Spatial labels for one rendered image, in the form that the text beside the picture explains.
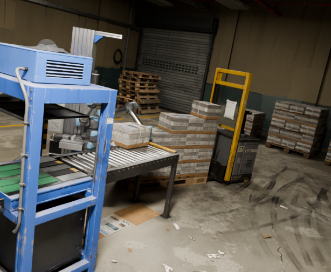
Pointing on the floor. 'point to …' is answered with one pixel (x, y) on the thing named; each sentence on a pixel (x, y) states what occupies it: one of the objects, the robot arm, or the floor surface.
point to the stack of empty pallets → (131, 95)
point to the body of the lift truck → (246, 156)
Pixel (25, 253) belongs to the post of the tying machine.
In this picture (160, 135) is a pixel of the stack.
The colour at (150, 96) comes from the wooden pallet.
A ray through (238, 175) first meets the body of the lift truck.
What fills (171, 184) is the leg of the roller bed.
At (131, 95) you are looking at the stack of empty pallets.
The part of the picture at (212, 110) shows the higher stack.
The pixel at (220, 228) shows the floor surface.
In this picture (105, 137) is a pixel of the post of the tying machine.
